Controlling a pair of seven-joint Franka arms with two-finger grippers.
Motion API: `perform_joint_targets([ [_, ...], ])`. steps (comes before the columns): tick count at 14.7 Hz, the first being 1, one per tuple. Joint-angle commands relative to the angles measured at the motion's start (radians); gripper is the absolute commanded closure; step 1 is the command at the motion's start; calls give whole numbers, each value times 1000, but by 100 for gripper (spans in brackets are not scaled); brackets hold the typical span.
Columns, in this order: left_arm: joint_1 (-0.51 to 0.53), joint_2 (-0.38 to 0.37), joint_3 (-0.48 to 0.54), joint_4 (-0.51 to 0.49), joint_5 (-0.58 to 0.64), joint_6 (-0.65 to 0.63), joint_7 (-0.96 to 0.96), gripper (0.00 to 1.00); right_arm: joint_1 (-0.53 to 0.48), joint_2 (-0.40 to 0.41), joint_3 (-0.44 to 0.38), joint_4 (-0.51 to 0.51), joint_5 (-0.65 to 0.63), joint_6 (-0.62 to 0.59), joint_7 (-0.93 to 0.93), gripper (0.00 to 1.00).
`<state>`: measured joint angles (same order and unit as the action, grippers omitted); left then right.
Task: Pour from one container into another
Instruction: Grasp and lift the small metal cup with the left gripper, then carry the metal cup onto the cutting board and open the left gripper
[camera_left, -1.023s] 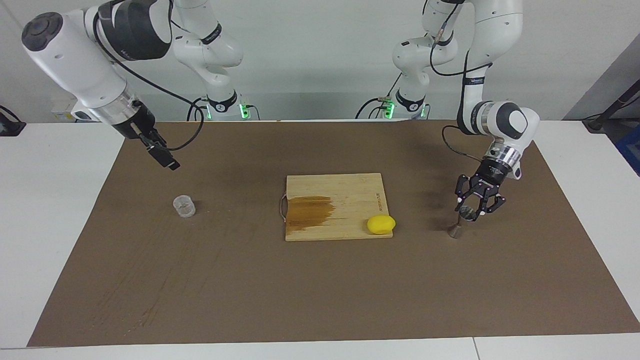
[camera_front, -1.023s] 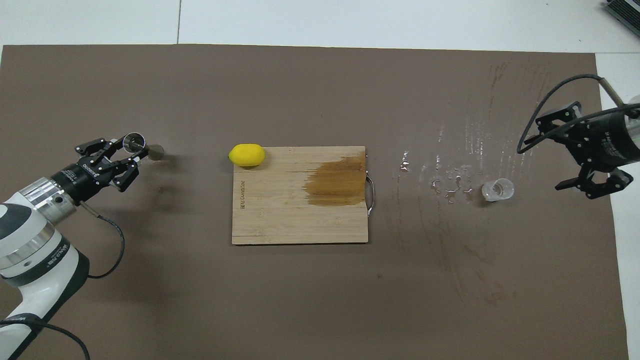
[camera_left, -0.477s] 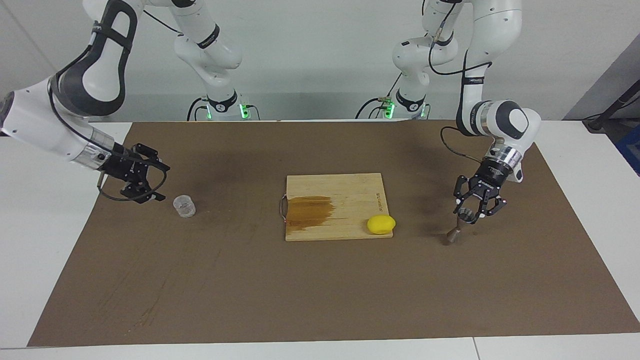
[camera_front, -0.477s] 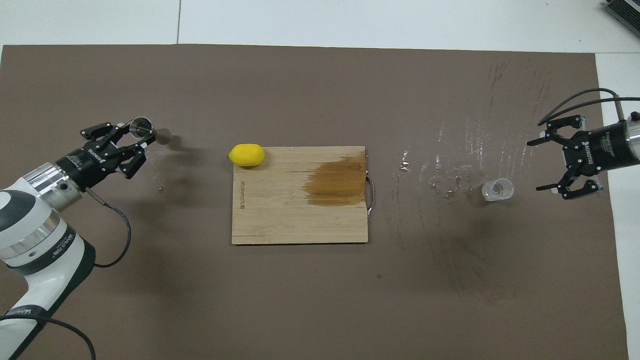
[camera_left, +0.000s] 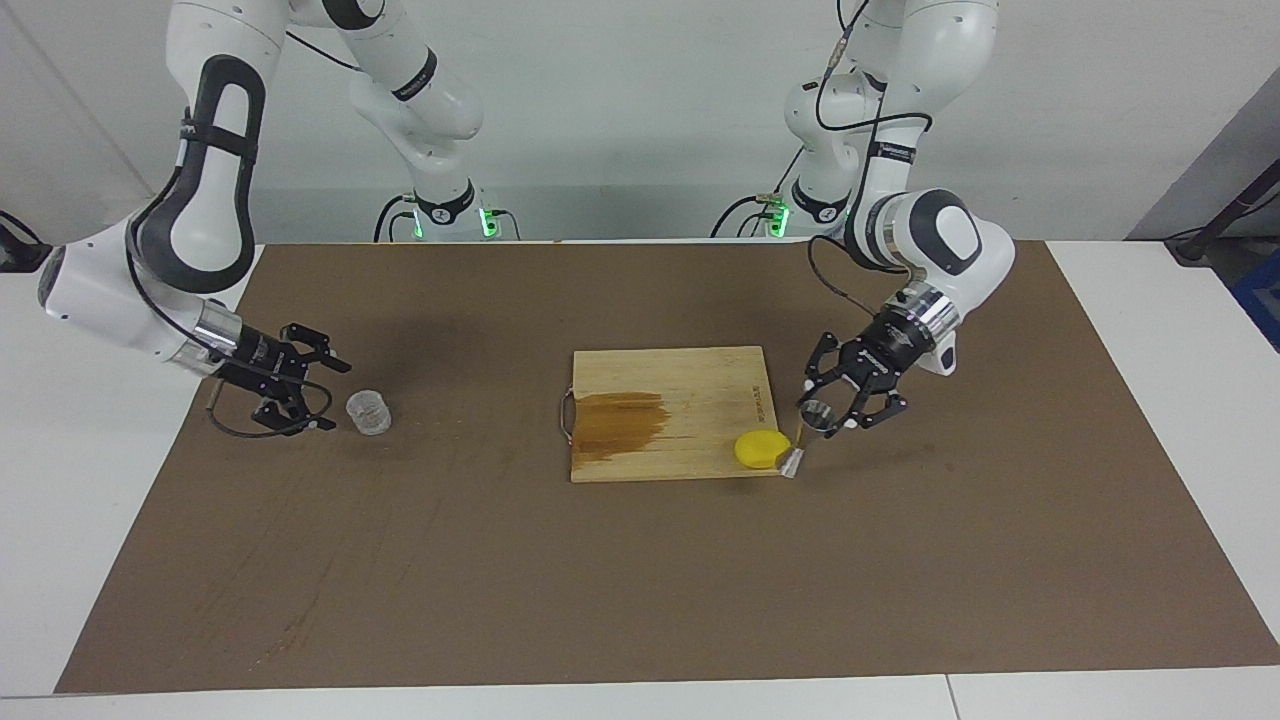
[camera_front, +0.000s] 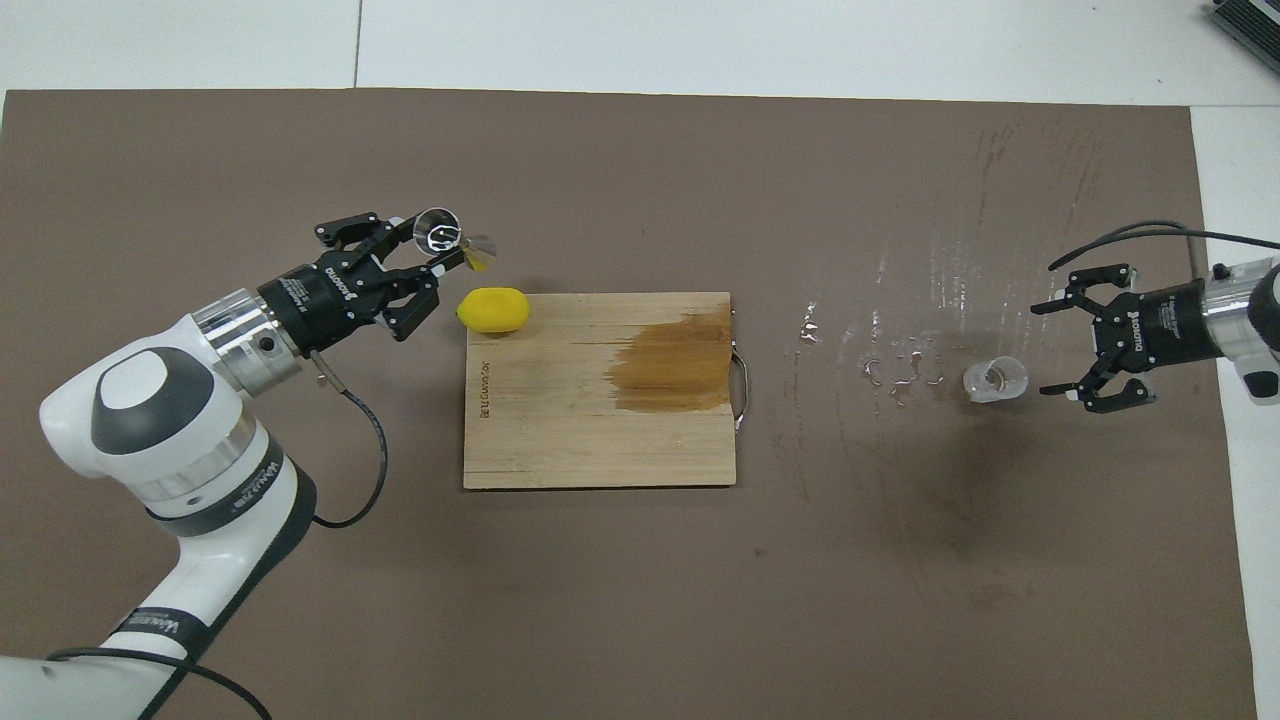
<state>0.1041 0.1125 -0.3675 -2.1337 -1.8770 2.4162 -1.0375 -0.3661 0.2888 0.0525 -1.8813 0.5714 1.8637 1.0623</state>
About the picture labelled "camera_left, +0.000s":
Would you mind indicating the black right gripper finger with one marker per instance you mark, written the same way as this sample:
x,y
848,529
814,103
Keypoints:
x,y
312,343
290,412

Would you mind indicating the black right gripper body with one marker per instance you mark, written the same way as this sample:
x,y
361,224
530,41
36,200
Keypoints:
x,y
265,365

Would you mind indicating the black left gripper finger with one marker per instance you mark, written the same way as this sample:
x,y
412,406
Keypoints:
x,y
822,360
875,407

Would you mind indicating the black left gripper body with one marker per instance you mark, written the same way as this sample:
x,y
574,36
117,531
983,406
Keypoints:
x,y
885,355

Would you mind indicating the steel double jigger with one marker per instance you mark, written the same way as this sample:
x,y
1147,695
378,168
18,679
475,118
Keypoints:
x,y
820,418

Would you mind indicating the clear plastic cup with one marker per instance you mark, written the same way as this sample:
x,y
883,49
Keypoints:
x,y
368,413

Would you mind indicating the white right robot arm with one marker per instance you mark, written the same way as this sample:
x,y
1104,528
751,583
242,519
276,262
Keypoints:
x,y
200,200

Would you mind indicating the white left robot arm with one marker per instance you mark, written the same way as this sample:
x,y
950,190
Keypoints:
x,y
940,235

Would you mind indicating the yellow lemon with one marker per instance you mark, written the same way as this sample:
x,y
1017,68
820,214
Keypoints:
x,y
760,448

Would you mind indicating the bamboo cutting board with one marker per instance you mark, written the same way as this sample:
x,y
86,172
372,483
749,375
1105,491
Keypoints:
x,y
700,400

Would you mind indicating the brown table mat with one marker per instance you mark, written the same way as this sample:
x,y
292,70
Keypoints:
x,y
600,600

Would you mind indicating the black stand leg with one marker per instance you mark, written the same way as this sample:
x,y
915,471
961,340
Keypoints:
x,y
1195,248

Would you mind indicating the blue crate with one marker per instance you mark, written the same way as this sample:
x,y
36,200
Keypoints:
x,y
1262,300

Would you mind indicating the black clamp mount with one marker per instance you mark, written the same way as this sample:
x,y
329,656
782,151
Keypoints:
x,y
20,258

